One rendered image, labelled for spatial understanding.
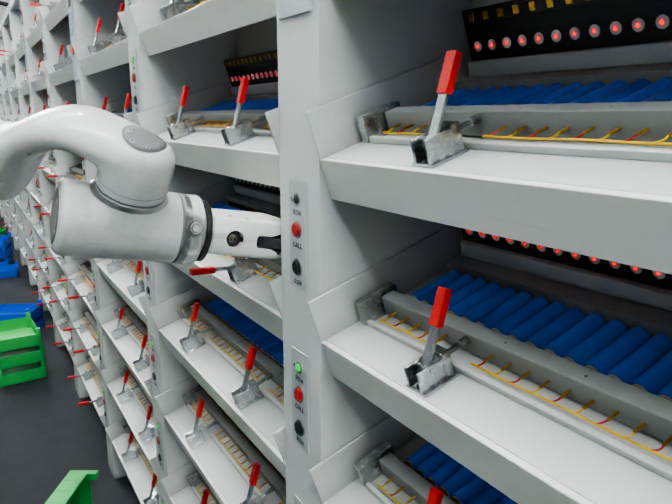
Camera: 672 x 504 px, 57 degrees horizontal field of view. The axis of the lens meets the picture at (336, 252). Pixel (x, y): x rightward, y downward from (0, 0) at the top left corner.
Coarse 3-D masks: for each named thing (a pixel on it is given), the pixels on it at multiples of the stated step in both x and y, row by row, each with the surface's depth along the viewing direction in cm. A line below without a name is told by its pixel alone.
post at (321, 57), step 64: (320, 0) 60; (384, 0) 64; (448, 0) 68; (320, 64) 62; (384, 64) 66; (320, 192) 64; (320, 256) 66; (384, 256) 70; (448, 256) 75; (320, 384) 69; (320, 448) 71
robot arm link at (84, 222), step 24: (72, 192) 65; (96, 192) 66; (168, 192) 72; (72, 216) 64; (96, 216) 65; (120, 216) 66; (144, 216) 67; (168, 216) 69; (72, 240) 65; (96, 240) 66; (120, 240) 67; (144, 240) 68; (168, 240) 70
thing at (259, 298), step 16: (208, 192) 131; (224, 192) 133; (240, 192) 128; (256, 192) 120; (208, 256) 105; (224, 256) 103; (224, 272) 96; (208, 288) 103; (224, 288) 94; (240, 288) 88; (256, 288) 87; (272, 288) 74; (240, 304) 90; (256, 304) 83; (272, 304) 80; (256, 320) 86; (272, 320) 80
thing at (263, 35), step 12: (480, 0) 69; (492, 0) 67; (504, 0) 66; (252, 24) 121; (264, 24) 116; (276, 24) 112; (240, 36) 126; (252, 36) 121; (264, 36) 117; (276, 36) 113; (240, 48) 127; (252, 48) 122; (264, 48) 117; (276, 48) 113; (540, 72) 63; (540, 276) 66; (588, 288) 61
